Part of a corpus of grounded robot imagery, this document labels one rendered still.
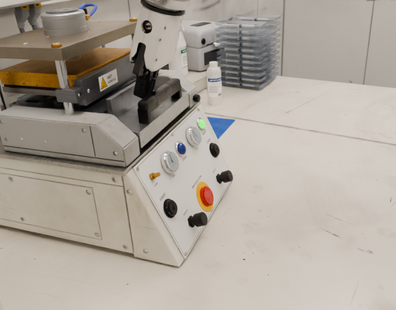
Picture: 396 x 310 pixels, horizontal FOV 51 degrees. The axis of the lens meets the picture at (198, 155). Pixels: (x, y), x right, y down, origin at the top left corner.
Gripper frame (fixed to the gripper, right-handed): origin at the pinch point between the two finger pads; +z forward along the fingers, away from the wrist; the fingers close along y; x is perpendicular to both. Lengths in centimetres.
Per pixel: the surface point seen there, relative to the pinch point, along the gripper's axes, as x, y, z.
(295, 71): -15, 243, 61
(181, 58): 20, 78, 22
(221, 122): -8, 48, 25
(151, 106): -4.5, -5.9, -0.1
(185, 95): -5.5, 9.1, 2.6
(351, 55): -46, 235, 34
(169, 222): -15.4, -13.8, 14.7
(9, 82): 21.3, -10.2, 4.9
